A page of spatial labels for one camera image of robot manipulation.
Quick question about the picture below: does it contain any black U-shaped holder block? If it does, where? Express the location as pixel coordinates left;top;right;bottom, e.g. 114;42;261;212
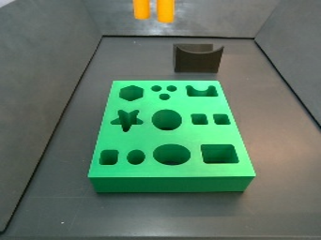
173;43;225;73

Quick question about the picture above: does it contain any green shape sorting board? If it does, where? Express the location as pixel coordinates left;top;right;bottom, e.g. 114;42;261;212
89;81;256;192

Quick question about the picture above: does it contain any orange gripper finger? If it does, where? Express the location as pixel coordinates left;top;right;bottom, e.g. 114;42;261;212
157;0;175;23
133;0;151;20

